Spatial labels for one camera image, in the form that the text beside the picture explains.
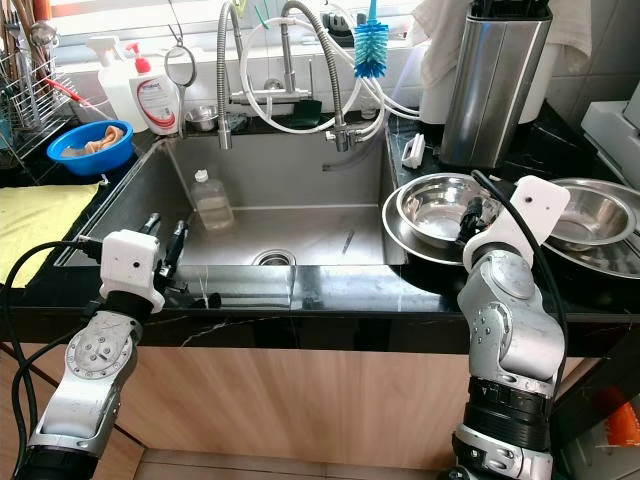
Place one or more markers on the wide stainless steel basin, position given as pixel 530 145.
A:
pixel 390 225

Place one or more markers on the orange object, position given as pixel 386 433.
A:
pixel 622 415

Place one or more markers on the yellow cloth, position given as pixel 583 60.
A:
pixel 40 230

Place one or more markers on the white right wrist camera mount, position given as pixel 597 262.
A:
pixel 530 210

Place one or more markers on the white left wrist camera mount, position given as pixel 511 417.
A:
pixel 130 265

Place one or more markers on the round metal strainer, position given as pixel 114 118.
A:
pixel 179 47

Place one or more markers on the white spray bottle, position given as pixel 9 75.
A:
pixel 113 95

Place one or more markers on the peach cloth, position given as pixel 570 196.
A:
pixel 95 140

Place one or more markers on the stainless steel plate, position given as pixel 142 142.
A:
pixel 610 263

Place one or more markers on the clear plastic bottle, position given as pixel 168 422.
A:
pixel 213 205

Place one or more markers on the dark green sponge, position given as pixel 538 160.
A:
pixel 307 113

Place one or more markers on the small steel bowl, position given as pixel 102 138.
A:
pixel 201 119

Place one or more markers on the steel spring kitchen faucet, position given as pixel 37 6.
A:
pixel 338 90

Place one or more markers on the white towel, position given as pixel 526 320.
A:
pixel 445 55

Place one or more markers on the light wooden cabinet door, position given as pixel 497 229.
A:
pixel 390 405
pixel 15 420
pixel 220 405

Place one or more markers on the white red pump soap bottle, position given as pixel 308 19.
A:
pixel 153 105

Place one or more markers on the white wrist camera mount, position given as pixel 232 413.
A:
pixel 530 210
pixel 130 265

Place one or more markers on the blue plastic bowl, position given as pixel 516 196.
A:
pixel 70 163

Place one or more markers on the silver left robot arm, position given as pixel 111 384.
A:
pixel 95 390

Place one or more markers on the blue bottle brush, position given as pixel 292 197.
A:
pixel 372 50

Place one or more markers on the stainless steel sink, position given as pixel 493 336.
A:
pixel 295 195

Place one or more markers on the small white plastic holder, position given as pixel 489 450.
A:
pixel 413 150

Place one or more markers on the white boxy appliance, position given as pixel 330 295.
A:
pixel 615 130

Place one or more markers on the stainless steel knife block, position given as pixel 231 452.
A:
pixel 495 85

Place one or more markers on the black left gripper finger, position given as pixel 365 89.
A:
pixel 149 224
pixel 178 240

